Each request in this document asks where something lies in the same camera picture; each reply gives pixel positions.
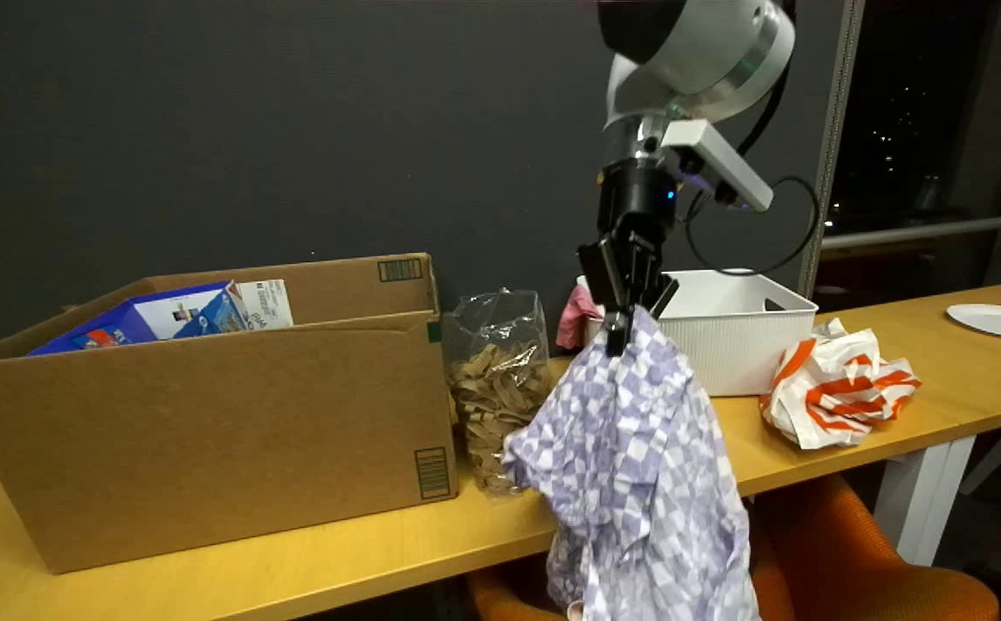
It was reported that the white table leg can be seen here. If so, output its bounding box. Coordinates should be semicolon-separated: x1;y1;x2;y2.
873;433;980;571

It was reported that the clear jar of nuts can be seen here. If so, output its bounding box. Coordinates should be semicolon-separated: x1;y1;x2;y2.
443;285;564;499

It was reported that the grey horizontal window rail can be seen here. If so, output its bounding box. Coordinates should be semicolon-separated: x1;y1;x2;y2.
818;208;1001;254

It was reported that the pink cloth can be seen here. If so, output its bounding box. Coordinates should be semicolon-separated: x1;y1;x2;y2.
554;276;605;354

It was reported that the white plastic bin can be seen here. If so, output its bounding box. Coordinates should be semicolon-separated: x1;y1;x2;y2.
574;267;823;403

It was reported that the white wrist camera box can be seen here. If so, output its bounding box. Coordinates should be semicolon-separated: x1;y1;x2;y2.
656;119;779;214

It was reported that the purple and white checkered cloth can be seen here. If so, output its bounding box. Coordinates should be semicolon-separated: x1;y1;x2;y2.
502;307;764;621

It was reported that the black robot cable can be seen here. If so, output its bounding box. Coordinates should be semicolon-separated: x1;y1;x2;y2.
679;170;826;280

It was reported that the large brown cardboard box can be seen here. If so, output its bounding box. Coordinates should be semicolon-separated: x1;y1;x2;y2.
0;251;462;575

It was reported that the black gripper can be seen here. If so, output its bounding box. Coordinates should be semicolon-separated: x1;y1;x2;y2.
574;156;684;359

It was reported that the grey window frame post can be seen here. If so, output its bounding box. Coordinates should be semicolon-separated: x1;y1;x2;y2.
795;0;871;297

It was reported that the orange and white striped cloth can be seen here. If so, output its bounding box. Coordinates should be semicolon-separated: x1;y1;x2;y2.
761;318;924;453

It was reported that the blue snack carton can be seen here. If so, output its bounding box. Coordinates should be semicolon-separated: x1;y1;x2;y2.
31;280;252;359

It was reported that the orange chair with dark cloth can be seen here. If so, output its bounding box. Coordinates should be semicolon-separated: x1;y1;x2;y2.
462;473;1001;621

